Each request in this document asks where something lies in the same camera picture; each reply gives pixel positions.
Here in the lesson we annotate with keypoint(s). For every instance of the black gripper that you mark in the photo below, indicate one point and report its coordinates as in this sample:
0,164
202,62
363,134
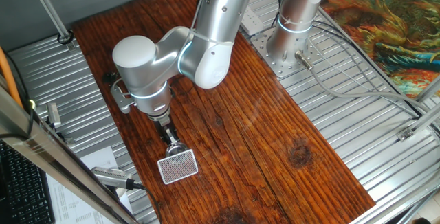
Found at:
161,128

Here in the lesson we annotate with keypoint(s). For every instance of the colourful painted cloth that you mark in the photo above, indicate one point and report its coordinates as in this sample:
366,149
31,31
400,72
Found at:
395,28

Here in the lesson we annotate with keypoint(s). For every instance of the printed paper sheet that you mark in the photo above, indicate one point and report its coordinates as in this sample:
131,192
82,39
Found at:
99,158

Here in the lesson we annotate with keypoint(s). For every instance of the large steel frame beam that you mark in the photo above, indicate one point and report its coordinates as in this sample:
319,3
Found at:
51,152

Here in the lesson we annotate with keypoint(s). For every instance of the small round steel plate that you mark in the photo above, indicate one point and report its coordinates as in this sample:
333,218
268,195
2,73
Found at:
178,149

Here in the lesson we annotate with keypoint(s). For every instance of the aluminium frame post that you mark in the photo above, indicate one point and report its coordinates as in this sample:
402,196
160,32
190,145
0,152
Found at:
417,207
48,7
426,119
429,91

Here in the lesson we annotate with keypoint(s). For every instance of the orange tube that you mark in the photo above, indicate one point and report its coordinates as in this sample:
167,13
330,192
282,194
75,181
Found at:
8,76

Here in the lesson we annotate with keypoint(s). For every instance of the silver camera on bracket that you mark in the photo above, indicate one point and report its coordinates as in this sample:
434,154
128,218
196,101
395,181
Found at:
53,114

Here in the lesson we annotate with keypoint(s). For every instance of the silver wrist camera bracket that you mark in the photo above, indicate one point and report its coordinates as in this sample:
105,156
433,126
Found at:
120,102

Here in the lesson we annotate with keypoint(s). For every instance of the black round knob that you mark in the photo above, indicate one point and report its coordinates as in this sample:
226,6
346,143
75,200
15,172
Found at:
109,77

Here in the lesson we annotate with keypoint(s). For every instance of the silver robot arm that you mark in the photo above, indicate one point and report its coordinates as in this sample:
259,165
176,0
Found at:
209,28

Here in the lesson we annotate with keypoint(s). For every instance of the white power strip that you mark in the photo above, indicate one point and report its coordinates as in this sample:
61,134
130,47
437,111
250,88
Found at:
251,21

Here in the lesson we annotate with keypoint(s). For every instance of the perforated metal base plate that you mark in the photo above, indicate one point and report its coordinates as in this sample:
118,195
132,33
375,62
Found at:
275,64

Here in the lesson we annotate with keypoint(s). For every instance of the black keyboard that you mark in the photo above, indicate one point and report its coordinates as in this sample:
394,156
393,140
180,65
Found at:
24,189

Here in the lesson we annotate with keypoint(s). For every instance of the wood grain table board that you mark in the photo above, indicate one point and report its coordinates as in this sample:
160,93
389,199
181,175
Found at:
258,131

